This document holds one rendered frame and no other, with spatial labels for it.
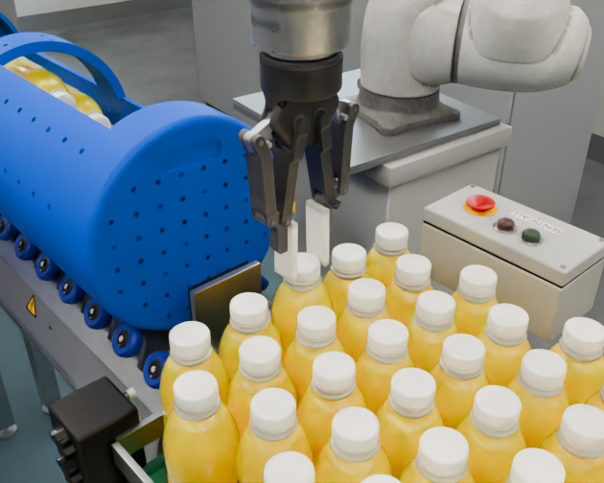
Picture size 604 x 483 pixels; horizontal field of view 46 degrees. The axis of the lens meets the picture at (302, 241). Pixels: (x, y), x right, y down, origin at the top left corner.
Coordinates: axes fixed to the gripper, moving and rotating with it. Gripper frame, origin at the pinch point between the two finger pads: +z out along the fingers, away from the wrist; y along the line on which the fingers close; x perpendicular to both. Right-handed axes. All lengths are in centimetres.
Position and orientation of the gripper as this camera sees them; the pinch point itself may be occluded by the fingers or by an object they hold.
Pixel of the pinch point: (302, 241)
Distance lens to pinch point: 73.7
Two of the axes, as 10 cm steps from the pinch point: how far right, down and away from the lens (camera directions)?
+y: -7.5, 3.5, -5.6
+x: 6.6, 3.9, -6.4
